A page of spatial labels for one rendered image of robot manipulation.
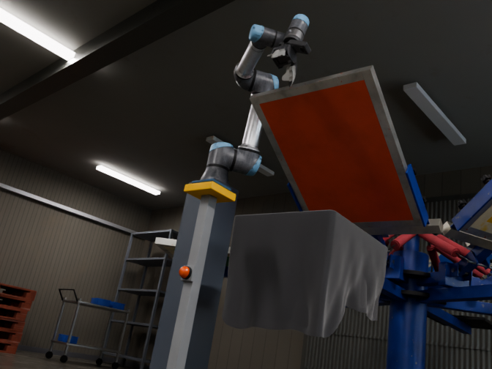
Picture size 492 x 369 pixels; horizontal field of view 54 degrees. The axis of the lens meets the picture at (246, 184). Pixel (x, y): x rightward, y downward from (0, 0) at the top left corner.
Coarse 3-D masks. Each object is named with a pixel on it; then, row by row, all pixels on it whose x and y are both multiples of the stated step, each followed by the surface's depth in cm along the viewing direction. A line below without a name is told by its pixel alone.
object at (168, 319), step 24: (192, 216) 232; (216, 216) 229; (192, 240) 225; (216, 240) 227; (216, 264) 226; (168, 288) 224; (216, 288) 224; (168, 312) 218; (216, 312) 222; (168, 336) 212; (192, 336) 210; (192, 360) 209
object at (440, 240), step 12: (384, 240) 266; (396, 240) 250; (408, 240) 260; (432, 240) 259; (444, 240) 269; (432, 252) 295; (444, 252) 287; (456, 252) 245; (468, 252) 252; (480, 276) 280
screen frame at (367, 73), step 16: (320, 80) 200; (336, 80) 195; (352, 80) 192; (368, 80) 189; (256, 96) 219; (272, 96) 214; (288, 96) 211; (256, 112) 224; (384, 112) 194; (384, 128) 198; (272, 144) 232; (400, 160) 204; (288, 176) 240; (400, 176) 209; (304, 208) 248; (416, 208) 216; (368, 224) 234; (384, 224) 230; (400, 224) 225; (416, 224) 221
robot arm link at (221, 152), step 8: (216, 144) 245; (224, 144) 245; (216, 152) 243; (224, 152) 243; (232, 152) 245; (208, 160) 245; (216, 160) 241; (224, 160) 243; (232, 160) 244; (232, 168) 246
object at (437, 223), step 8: (432, 224) 223; (440, 224) 222; (368, 232) 243; (376, 232) 241; (384, 232) 238; (392, 232) 236; (400, 232) 233; (408, 232) 231; (416, 232) 229; (424, 232) 227; (432, 232) 225; (440, 232) 222
